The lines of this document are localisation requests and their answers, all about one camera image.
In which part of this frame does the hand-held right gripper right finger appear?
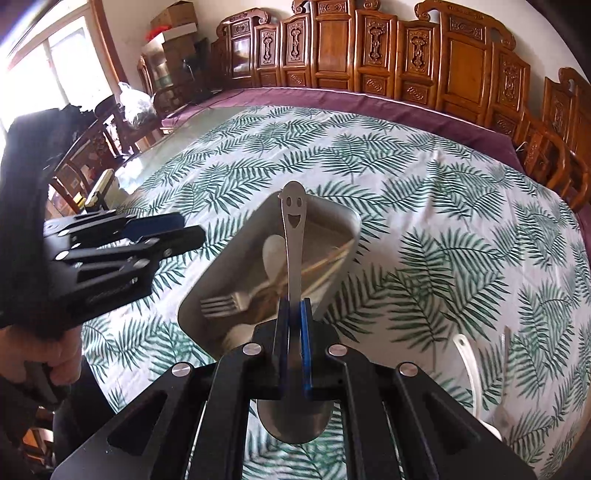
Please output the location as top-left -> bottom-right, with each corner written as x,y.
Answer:
300,298 -> 539,480

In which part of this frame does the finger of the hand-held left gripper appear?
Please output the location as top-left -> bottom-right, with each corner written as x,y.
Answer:
44,212 -> 184,248
55,225 -> 206,283

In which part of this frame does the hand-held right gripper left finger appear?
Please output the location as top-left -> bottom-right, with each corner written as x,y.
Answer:
51,300 -> 291,480

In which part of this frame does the large white spoon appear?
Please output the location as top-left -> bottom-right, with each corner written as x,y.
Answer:
221,322 -> 257,354

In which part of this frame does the metal fork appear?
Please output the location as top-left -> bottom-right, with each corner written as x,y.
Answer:
200,290 -> 278,320

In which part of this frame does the wooden chopstick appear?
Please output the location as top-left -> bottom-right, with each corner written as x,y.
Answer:
249,249 -> 354,324
259,239 -> 358,301

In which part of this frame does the smiley-face metal spoon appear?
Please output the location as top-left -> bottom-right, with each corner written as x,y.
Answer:
256,181 -> 334,445

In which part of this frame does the grey metal tray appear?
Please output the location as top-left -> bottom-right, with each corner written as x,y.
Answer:
178,191 -> 363,366

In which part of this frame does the person's left hand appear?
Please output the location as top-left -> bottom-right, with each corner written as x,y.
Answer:
0,320 -> 85,398

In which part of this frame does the yellow box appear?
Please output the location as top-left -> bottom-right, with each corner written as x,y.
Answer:
84,168 -> 116,212

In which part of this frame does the wooden spoon in tray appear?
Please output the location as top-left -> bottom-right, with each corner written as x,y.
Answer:
262,234 -> 288,296

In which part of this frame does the wooden dining chair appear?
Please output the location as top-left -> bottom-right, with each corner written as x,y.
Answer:
48,95 -> 139,217

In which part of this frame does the clear plastic bag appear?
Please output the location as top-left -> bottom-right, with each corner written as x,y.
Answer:
117,82 -> 161,131

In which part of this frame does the white soup spoon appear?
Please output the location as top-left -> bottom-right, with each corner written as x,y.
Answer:
451,332 -> 503,441

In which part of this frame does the window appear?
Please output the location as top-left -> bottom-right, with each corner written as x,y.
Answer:
0,0 -> 118,123

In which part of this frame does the person's dark clothing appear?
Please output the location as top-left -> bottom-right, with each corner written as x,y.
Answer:
0,364 -> 116,480

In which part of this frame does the white and red box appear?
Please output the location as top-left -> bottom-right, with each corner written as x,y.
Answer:
142,24 -> 197,52

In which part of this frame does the leaf-print tablecloth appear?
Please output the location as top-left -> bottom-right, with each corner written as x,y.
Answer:
81,105 -> 591,480

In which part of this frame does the brown cardboard box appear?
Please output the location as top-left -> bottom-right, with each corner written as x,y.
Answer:
150,1 -> 199,31

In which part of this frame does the purple table cloth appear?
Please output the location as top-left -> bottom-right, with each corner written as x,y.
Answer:
159,88 -> 520,155

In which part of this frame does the carved wooden bench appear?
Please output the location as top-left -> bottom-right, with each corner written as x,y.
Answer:
210,0 -> 532,141

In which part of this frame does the carved wooden armchair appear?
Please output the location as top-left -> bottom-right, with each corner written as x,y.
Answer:
517,67 -> 591,213

